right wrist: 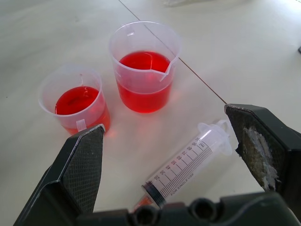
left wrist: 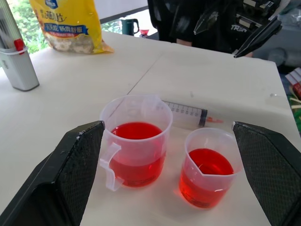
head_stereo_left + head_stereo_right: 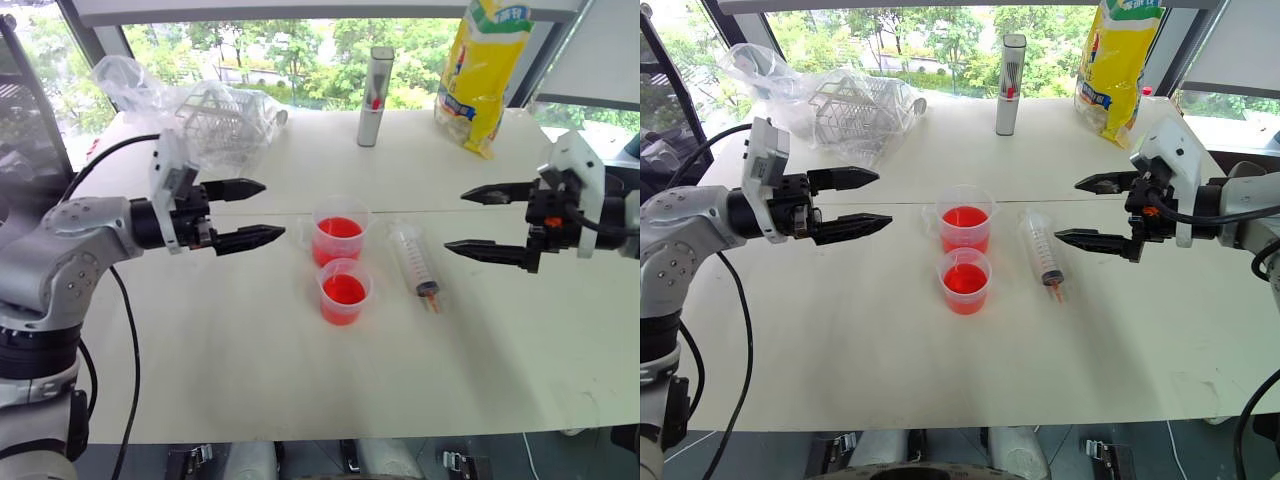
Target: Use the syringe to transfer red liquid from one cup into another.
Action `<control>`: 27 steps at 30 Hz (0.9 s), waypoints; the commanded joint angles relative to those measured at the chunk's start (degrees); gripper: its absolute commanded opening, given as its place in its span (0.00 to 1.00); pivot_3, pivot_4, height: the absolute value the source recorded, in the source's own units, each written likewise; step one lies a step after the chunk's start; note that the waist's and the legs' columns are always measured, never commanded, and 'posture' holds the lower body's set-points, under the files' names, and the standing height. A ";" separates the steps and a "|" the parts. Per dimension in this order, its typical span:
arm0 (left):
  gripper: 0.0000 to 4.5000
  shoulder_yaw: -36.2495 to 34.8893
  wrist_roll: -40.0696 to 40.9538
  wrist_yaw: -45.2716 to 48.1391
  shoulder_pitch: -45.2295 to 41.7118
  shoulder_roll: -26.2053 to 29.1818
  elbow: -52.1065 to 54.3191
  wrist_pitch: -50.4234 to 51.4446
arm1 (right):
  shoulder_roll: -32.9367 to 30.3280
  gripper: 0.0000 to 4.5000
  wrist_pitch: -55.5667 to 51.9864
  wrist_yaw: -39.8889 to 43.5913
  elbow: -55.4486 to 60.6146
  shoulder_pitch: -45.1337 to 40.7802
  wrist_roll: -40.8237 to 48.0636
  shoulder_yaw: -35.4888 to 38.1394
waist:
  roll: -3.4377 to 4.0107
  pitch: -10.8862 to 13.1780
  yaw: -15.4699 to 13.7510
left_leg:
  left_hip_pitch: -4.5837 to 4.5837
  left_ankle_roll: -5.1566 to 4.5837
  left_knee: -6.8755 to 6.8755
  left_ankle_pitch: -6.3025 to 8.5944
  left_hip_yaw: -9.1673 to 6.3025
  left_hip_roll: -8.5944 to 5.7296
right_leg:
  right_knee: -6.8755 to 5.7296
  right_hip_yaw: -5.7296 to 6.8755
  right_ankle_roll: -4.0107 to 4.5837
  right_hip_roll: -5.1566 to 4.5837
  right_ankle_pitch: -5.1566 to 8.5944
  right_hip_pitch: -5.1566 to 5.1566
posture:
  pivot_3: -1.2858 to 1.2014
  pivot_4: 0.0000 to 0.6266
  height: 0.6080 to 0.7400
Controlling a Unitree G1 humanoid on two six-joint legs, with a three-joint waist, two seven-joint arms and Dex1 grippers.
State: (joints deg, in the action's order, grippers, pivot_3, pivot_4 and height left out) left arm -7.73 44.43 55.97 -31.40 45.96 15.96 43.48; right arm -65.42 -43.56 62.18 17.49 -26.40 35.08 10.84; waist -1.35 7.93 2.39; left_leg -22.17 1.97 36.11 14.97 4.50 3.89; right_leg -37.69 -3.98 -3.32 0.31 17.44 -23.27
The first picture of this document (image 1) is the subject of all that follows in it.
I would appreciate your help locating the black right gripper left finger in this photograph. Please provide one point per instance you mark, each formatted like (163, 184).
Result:
(77, 174)

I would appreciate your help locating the large beaker with red liquid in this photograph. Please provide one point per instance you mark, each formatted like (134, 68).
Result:
(144, 70)

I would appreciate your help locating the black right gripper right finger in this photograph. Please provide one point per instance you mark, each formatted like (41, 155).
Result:
(270, 146)

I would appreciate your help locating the clear plastic syringe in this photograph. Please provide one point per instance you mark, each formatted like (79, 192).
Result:
(183, 164)

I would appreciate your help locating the small beaker with red liquid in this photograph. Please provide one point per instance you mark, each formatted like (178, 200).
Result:
(77, 103)

